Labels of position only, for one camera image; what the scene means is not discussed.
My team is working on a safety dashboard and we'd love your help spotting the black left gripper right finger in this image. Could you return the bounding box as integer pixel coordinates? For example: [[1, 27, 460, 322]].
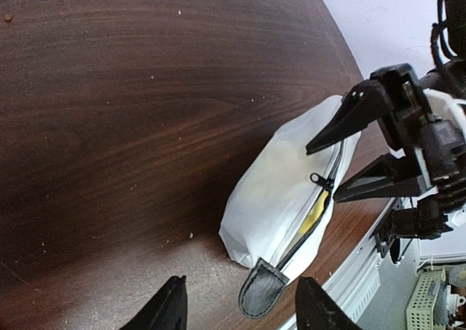
[[295, 278, 359, 330]]

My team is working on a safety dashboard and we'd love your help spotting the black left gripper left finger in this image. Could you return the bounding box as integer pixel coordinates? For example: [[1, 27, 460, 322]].
[[120, 275, 188, 330]]

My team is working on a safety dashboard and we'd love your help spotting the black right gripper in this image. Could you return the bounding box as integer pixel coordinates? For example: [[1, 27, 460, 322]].
[[306, 63, 465, 203]]

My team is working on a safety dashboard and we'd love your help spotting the yellow sponge block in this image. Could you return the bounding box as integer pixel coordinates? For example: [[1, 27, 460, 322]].
[[298, 191, 329, 235]]

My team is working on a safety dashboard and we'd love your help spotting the beige perforated plastic basket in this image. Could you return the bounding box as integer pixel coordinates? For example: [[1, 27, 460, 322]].
[[406, 268, 450, 329]]

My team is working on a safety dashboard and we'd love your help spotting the aluminium front rail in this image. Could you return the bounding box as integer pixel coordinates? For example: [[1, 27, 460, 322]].
[[280, 195, 419, 330]]

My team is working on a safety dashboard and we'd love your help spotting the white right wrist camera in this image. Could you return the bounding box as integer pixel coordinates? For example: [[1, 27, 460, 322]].
[[422, 87, 466, 229]]

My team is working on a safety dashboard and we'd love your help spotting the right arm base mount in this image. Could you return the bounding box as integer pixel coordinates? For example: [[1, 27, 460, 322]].
[[373, 197, 453, 259]]

